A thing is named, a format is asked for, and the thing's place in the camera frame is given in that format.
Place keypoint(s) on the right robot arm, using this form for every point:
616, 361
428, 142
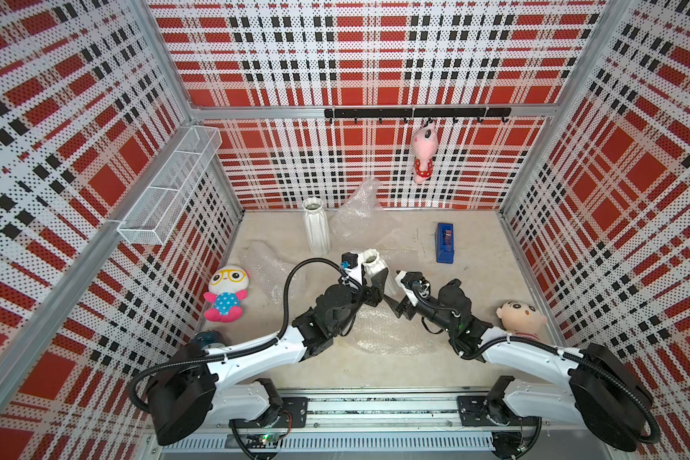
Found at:
587, 387

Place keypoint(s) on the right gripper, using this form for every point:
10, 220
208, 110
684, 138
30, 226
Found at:
408, 308

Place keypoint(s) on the metal base rail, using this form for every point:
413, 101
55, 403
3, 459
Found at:
407, 423

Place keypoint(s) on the crumpled bubble wrap pile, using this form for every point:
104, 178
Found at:
361, 222

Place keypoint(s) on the doll head plush toy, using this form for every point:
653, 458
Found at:
521, 319

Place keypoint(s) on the tall white ribbed vase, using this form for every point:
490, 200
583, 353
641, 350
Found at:
317, 226

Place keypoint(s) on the short white ribbed vase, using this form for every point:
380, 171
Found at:
375, 268

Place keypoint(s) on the teal alarm clock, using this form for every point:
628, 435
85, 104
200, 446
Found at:
209, 339

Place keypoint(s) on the clear wall shelf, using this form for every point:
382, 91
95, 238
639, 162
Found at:
175, 176

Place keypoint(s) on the blue box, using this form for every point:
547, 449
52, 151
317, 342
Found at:
444, 243

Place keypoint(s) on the owl plush toy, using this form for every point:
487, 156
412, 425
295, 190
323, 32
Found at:
226, 291

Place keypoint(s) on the black hook rail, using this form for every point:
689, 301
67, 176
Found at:
477, 113

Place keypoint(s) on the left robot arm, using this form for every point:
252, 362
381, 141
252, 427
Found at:
224, 386

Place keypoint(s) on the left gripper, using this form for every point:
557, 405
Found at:
374, 292

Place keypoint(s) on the pink hanging plush toy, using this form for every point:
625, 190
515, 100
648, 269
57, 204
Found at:
424, 146

